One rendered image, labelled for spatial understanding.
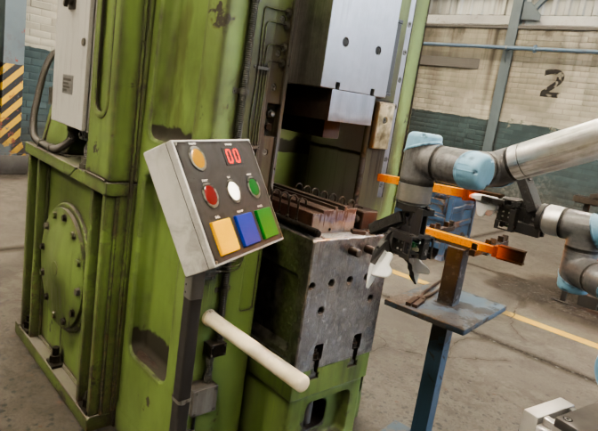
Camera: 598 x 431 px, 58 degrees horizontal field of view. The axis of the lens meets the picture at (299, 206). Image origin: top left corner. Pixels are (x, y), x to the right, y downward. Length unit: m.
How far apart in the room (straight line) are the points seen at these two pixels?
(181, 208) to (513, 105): 8.68
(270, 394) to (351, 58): 1.13
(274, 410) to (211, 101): 1.03
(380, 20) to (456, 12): 8.69
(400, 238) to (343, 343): 0.79
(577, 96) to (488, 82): 1.42
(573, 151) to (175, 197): 0.79
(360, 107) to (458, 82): 8.32
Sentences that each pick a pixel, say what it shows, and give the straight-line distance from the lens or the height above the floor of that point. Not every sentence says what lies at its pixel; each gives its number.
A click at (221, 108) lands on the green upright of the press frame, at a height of 1.26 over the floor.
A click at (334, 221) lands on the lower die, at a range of 1.76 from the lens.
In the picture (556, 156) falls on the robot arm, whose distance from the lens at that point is 1.16.
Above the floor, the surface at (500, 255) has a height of 0.93.
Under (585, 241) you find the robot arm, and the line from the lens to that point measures 1.42.
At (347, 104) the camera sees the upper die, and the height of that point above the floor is 1.33.
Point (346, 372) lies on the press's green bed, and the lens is 2.00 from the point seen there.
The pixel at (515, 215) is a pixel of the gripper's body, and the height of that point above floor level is 1.11.
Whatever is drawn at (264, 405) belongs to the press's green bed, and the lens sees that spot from 1.97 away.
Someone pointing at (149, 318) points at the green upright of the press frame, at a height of 0.47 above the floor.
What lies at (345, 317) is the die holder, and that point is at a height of 0.63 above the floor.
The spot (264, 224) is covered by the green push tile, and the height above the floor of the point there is 1.01.
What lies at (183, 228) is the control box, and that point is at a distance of 1.16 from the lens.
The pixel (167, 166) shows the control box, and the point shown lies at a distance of 1.16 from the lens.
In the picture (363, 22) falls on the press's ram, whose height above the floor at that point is 1.57.
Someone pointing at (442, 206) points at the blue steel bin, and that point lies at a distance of 5.44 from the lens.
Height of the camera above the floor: 1.32
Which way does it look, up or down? 11 degrees down
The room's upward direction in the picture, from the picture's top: 8 degrees clockwise
